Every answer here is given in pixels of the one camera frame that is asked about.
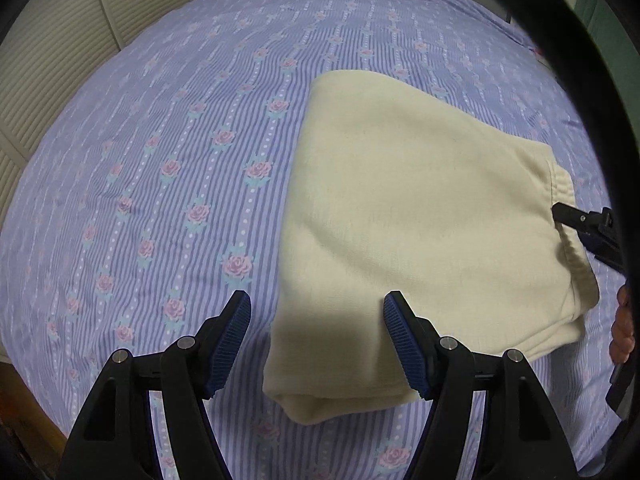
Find person's right hand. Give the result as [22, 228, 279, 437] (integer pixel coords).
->
[610, 284, 637, 365]

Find cream pants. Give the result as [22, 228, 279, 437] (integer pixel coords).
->
[262, 69, 601, 427]

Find white louvred wardrobe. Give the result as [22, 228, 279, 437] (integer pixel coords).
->
[0, 0, 194, 173]

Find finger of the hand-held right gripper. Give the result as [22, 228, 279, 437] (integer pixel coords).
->
[551, 201, 626, 276]

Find purple floral bedspread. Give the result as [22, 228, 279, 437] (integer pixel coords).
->
[0, 0, 632, 477]

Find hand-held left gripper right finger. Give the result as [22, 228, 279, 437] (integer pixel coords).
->
[383, 290, 582, 480]

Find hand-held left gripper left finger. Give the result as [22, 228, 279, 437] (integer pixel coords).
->
[59, 290, 252, 480]

